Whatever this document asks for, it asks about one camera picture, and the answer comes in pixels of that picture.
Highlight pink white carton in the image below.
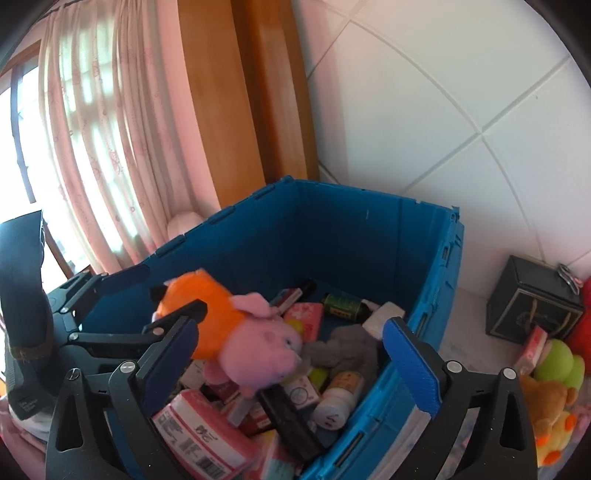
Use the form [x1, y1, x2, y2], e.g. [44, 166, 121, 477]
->
[515, 325, 548, 374]

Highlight small red carton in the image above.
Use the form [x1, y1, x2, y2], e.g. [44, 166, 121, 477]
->
[231, 401, 273, 437]

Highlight small white box circle print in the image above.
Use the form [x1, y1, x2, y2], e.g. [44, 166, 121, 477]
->
[281, 376, 321, 409]

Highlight black gift box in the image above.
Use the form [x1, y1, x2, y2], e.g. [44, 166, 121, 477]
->
[486, 255, 585, 344]

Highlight yellow duck plush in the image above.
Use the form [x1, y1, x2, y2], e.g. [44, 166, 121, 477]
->
[531, 406, 578, 469]

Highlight grey plush toy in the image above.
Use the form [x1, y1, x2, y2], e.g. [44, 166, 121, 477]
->
[302, 324, 384, 384]

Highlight red box white label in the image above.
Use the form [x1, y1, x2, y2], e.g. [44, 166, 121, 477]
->
[152, 389, 257, 480]

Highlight metal clip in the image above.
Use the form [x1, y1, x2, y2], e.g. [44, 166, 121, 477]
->
[556, 263, 580, 294]

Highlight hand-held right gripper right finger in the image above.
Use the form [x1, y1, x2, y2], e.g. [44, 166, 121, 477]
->
[383, 317, 539, 480]

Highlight green plush toy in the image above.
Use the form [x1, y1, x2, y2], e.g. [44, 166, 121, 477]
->
[536, 339, 586, 391]

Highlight brown teddy bear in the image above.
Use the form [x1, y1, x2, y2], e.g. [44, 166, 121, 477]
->
[519, 374, 568, 416]

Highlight white bottle orange label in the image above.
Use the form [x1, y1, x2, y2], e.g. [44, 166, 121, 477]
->
[311, 371, 365, 430]

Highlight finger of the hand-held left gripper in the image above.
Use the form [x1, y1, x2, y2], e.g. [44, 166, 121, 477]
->
[60, 264, 151, 319]
[69, 299, 208, 348]

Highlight blue plastic crate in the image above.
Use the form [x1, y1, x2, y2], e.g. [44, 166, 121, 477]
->
[76, 175, 466, 480]

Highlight pink white floral box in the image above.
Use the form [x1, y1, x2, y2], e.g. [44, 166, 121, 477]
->
[259, 436, 305, 480]

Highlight orange pink pig plush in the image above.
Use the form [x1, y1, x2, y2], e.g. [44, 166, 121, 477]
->
[150, 270, 303, 400]

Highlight red carry case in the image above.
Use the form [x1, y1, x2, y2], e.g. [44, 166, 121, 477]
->
[566, 274, 591, 356]

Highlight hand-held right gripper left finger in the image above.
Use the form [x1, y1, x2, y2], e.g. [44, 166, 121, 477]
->
[45, 317, 199, 480]

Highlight pink sheer curtain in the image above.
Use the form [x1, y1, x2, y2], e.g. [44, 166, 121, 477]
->
[39, 0, 222, 273]

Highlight white tissue pack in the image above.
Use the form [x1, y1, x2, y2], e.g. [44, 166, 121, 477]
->
[362, 302, 404, 337]

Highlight red white slim box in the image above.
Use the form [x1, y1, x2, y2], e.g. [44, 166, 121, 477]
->
[270, 279, 317, 308]

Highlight black rectangular case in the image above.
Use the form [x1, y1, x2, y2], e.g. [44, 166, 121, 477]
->
[259, 385, 324, 462]

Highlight dark green bottle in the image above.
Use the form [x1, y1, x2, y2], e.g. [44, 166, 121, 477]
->
[322, 293, 370, 320]

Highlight wooden panel frame post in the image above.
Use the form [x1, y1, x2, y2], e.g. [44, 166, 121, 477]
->
[178, 0, 319, 217]

